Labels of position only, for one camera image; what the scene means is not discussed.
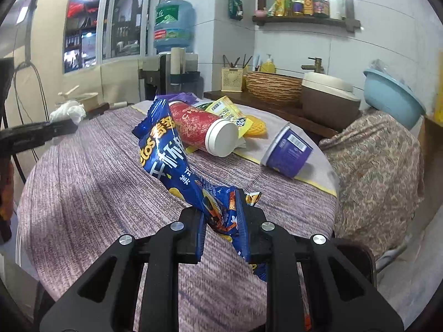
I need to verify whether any beige utensil holder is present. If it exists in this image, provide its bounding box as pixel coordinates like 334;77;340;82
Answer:
221;67;244;93

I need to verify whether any green packet on wall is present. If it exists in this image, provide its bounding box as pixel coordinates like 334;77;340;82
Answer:
228;0;244;21

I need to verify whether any bundle of brown chopsticks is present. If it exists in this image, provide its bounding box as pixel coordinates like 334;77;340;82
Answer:
223;54;253;70

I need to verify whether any light blue plastic basin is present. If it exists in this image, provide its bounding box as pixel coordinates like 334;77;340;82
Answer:
363;68;427;130

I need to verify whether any yellow snack packet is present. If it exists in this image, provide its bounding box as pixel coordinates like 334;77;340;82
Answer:
204;97;255;139

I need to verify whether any yellow soap bottle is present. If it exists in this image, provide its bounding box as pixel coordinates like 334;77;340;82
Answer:
260;54;277;74

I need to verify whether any blue snack bag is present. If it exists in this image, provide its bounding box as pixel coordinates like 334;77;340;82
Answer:
132;98;269;282

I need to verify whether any yellow foam fruit net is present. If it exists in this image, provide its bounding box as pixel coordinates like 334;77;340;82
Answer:
242;115;269;138

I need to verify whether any clear bottle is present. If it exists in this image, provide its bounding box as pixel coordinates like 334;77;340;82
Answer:
330;0;347;19

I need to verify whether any white cloth with yellow edge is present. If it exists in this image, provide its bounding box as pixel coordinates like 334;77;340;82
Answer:
133;98;338;198

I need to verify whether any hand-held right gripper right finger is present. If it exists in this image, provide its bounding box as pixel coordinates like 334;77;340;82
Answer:
235;187;405;332

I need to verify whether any brass faucet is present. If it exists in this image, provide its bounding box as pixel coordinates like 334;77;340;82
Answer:
301;57;326;75

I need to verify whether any sliding glass window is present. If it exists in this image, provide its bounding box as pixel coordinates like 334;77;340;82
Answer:
63;0;163;74

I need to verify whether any water dispenser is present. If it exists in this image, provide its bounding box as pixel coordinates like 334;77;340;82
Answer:
138;53;205;101

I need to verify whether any green and yellow bottle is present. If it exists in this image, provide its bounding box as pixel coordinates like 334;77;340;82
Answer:
275;0;295;17

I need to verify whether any dark wooden counter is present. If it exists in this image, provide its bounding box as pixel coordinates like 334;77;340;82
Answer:
204;90;341;139

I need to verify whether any clear plastic bag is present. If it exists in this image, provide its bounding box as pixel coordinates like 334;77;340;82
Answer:
369;59;392;74

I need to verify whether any red can with white cap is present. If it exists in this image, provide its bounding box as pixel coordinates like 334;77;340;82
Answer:
168;100;239;157

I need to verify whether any dark wooden wall shelf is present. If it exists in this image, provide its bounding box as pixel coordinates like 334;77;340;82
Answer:
252;0;361;33

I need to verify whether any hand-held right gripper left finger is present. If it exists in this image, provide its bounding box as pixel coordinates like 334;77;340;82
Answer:
39;207;208;332

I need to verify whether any purple instant noodle cup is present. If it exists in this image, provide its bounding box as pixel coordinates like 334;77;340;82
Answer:
260;122;314;180

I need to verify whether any grey metal chair frame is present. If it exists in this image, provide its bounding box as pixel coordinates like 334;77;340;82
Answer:
375;245;407;274

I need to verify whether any brown and white rice cooker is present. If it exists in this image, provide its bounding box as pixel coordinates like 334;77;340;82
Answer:
300;72;361;130

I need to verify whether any paisley cloth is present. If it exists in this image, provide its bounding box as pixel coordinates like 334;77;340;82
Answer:
318;109;424;260

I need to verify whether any black cable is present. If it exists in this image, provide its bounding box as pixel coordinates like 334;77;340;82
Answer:
12;60;49;125

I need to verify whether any large dark sauce bottle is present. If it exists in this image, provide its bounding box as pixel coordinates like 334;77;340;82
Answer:
313;0;331;18

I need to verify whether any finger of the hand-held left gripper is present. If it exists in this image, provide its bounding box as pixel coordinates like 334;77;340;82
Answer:
0;120;78;156

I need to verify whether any white crumpled tissue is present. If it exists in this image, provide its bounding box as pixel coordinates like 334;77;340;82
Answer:
49;100;86;125

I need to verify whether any blue water jug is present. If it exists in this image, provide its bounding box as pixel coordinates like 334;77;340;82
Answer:
153;0;195;54

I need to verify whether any purple plastic bag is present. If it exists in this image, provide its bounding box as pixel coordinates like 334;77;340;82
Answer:
154;92;196;106

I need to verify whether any woven pattern wash basin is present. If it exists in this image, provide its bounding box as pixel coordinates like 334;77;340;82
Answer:
245;71;305;103

